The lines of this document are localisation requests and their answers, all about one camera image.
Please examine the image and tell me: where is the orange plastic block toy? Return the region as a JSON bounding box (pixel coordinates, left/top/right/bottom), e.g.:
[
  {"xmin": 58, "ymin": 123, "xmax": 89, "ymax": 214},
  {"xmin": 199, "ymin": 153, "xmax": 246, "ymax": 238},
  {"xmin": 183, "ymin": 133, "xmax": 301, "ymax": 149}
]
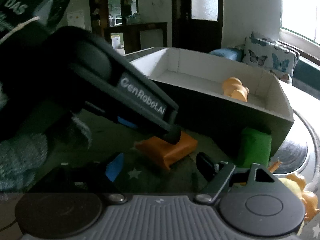
[{"xmin": 135, "ymin": 132, "xmax": 198, "ymax": 170}]

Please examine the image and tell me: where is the yellow rubber duck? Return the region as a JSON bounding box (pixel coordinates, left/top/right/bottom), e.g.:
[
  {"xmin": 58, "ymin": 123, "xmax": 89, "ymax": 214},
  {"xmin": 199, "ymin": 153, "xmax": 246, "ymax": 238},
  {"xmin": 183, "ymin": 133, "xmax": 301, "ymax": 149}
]
[{"xmin": 285, "ymin": 173, "xmax": 319, "ymax": 222}]

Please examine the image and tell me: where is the gloved left hand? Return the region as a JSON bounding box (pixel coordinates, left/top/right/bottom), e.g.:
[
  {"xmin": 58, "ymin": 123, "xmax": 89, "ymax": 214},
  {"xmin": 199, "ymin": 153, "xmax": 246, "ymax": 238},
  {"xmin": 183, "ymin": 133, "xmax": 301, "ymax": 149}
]
[{"xmin": 1, "ymin": 16, "xmax": 92, "ymax": 193}]

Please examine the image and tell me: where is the green block toy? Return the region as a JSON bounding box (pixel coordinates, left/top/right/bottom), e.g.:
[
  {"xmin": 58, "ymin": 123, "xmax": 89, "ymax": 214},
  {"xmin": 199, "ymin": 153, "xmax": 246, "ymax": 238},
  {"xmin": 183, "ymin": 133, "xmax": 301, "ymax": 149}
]
[{"xmin": 241, "ymin": 128, "xmax": 272, "ymax": 168}]

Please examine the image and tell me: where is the white refrigerator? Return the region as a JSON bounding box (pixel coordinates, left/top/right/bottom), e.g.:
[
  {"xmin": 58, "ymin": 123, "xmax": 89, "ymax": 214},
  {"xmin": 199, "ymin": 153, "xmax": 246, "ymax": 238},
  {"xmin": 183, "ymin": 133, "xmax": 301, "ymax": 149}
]
[{"xmin": 67, "ymin": 10, "xmax": 85, "ymax": 29}]

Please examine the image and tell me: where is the orange bird foot toy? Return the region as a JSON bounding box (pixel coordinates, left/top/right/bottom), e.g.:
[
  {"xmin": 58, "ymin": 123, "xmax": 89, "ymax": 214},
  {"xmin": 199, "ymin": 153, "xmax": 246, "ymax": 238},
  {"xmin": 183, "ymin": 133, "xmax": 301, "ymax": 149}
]
[{"xmin": 268, "ymin": 160, "xmax": 282, "ymax": 173}]

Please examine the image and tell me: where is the dark wooden cabinet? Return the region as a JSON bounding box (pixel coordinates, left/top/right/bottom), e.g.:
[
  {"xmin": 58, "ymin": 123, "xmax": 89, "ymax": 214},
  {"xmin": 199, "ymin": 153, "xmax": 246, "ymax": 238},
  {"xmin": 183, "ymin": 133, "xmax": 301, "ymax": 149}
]
[{"xmin": 89, "ymin": 0, "xmax": 168, "ymax": 54}]

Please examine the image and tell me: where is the yellow plush chick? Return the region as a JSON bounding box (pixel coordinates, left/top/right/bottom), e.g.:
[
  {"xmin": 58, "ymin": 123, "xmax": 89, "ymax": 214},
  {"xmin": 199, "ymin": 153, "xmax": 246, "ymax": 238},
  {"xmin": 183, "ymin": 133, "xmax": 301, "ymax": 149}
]
[{"xmin": 279, "ymin": 178, "xmax": 303, "ymax": 203}]

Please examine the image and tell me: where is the white cardboard box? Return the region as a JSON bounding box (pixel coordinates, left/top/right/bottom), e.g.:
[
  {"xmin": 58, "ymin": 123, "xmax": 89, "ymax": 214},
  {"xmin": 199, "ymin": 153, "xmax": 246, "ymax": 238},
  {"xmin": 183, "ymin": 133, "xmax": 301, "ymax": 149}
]
[{"xmin": 124, "ymin": 47, "xmax": 294, "ymax": 155}]

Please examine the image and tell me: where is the dark door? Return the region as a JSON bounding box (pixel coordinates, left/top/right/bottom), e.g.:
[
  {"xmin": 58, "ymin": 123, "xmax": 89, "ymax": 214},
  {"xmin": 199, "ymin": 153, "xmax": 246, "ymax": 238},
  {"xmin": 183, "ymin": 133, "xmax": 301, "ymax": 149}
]
[{"xmin": 172, "ymin": 0, "xmax": 223, "ymax": 53}]

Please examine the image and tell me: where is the butterfly pillow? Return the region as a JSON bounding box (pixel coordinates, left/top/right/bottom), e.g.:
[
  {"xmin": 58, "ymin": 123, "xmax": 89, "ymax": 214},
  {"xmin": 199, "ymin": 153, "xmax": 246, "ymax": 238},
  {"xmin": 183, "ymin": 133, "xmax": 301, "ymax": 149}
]
[{"xmin": 242, "ymin": 32, "xmax": 300, "ymax": 85}]

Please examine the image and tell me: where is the blue sofa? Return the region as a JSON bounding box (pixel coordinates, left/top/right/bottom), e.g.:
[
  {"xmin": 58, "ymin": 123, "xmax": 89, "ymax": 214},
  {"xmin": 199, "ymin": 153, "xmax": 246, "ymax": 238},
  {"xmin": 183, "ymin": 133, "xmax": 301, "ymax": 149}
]
[{"xmin": 209, "ymin": 47, "xmax": 320, "ymax": 91}]

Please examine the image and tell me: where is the window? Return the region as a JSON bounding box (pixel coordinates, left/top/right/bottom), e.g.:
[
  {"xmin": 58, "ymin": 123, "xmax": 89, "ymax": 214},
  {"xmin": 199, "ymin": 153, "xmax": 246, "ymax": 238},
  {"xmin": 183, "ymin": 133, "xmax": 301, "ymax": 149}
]
[{"xmin": 281, "ymin": 0, "xmax": 319, "ymax": 44}]

